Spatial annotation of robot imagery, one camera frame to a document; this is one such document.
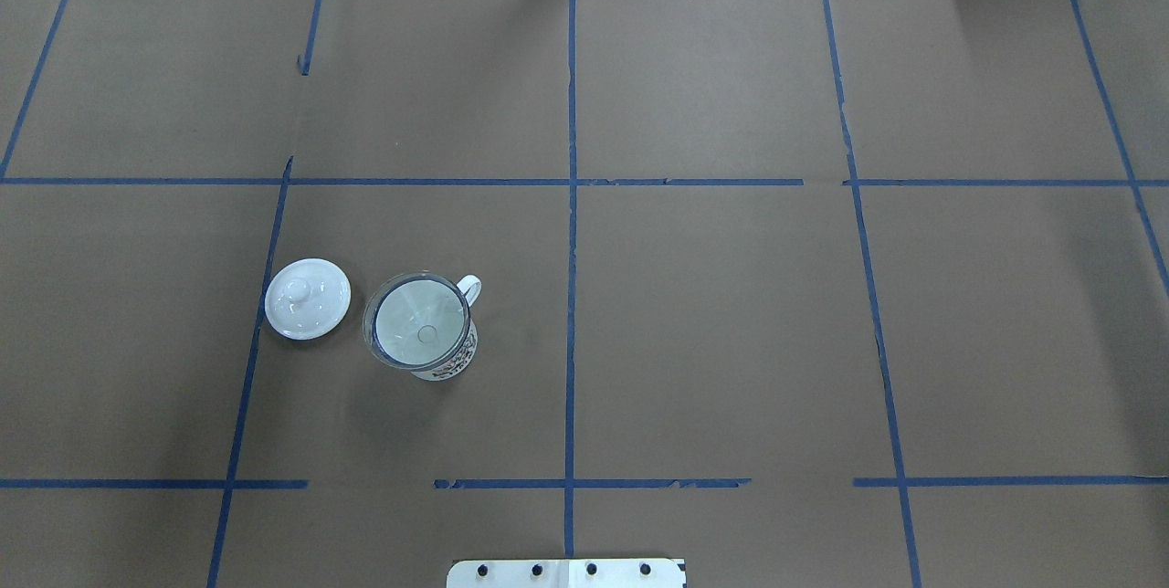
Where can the white round lid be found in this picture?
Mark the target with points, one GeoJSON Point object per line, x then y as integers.
{"type": "Point", "coordinates": [306, 299]}

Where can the white enamel mug blue rim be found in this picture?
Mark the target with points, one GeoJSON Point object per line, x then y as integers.
{"type": "Point", "coordinates": [454, 358]}

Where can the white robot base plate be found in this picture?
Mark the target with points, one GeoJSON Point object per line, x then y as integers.
{"type": "Point", "coordinates": [603, 572]}

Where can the clear plastic funnel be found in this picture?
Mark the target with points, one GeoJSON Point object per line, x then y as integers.
{"type": "Point", "coordinates": [415, 321]}

